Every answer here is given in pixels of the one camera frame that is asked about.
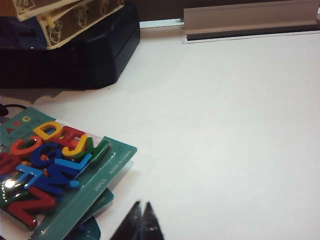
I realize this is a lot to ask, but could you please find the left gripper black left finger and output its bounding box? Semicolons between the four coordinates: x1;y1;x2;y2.
109;200;143;240

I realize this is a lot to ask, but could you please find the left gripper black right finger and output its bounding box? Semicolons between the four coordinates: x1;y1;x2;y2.
142;201;166;240

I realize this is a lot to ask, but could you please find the green letter Y magnet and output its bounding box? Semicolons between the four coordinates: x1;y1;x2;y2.
74;139;111;169

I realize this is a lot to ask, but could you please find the light blue letter L magnet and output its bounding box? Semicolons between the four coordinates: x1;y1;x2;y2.
53;153;92;172

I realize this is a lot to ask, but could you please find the blue letter M magnet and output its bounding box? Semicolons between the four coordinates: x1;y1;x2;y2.
32;163;81;199

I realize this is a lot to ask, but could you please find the yellow letter J magnet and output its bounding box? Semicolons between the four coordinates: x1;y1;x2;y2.
61;134;89;158

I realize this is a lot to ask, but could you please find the red letter Z magnet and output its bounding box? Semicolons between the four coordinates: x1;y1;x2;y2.
6;186;58;230

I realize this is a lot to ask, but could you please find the light blue letter T magnet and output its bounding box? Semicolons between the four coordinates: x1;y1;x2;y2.
16;164;47;190

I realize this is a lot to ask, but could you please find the blue letter G magnet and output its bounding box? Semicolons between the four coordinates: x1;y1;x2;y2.
31;144;64;169

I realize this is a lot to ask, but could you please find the yellow letter D magnet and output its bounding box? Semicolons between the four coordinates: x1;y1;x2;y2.
32;120;64;144

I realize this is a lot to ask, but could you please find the orange letter C magnet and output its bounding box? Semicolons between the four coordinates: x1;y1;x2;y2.
9;135;44;159

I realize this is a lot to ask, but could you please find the red letter B magnet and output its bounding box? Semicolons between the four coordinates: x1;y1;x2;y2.
0;152;21;176

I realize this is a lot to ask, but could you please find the teal magnet blister pack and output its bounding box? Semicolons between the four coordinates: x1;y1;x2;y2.
0;107;139;240
64;214;102;240
82;187;116;224

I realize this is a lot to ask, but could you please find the dark blue plastic case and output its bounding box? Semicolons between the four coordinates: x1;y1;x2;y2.
0;2;141;90

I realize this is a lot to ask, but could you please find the brown cartoon print box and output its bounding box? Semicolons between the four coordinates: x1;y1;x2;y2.
36;0;126;50
9;0;86;22

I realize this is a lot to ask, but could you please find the brown desk divider panel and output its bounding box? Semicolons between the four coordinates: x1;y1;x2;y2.
132;0;320;23

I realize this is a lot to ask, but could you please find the thin black cable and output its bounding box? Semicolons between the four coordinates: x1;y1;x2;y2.
0;103;27;119

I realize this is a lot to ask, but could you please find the beige cable tray lid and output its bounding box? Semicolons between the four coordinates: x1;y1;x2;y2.
180;0;320;45

